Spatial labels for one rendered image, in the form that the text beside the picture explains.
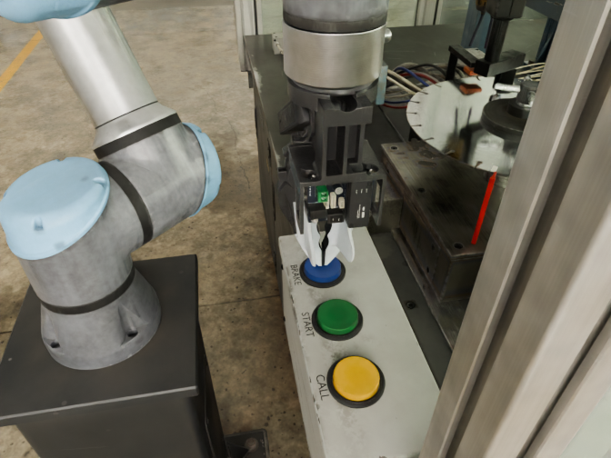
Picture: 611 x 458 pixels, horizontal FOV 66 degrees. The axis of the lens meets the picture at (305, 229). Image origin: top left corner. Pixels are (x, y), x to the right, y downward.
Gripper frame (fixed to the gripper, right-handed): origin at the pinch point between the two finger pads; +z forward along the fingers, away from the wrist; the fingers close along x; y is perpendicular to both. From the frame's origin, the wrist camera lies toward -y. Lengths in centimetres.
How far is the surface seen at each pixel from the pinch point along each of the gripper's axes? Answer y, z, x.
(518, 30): -122, 17, 98
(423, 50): -108, 17, 56
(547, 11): -49, -10, 54
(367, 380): 15.4, 1.4, 0.9
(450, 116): -22.5, -2.9, 24.2
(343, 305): 6.9, 1.4, 0.8
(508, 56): -27.5, -9.4, 34.3
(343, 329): 9.7, 1.5, 0.1
